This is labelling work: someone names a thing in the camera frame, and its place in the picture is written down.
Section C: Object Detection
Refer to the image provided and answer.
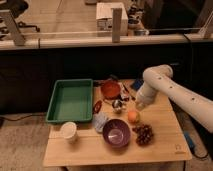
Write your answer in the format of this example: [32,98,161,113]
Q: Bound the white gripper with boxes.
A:
[135,83,157,111]

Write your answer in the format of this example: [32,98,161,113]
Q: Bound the orange apple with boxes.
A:
[128,110,140,123]

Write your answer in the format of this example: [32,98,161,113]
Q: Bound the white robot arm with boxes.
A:
[135,65,213,133]

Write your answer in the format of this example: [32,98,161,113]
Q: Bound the small metal cup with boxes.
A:
[112,100,123,113]

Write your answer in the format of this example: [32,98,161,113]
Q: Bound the white paper cup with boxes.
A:
[60,122,77,143]

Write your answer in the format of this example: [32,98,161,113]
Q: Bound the blue object on table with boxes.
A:
[131,79,143,90]

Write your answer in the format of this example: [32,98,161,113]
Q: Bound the small dark toy items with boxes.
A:
[121,84,135,101]

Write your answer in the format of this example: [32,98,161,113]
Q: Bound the orange bowl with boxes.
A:
[101,81,120,99]

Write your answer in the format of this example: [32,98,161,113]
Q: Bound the bunch of dark grapes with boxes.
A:
[132,124,154,146]

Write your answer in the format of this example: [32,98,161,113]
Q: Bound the purple bowl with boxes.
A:
[103,119,131,148]

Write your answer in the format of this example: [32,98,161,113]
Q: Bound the green plastic tray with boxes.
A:
[46,79,93,124]

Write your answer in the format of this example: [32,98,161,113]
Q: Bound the white cardboard box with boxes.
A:
[96,2,128,36]

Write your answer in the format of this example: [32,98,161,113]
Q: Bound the red handled scissors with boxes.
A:
[93,100,102,114]

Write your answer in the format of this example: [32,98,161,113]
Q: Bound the wooden post centre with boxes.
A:
[112,8,122,43]

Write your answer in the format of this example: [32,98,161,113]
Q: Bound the wooden post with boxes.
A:
[112,8,122,43]
[0,10,25,46]

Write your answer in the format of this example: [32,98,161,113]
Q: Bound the wooden post left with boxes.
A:
[0,10,25,46]

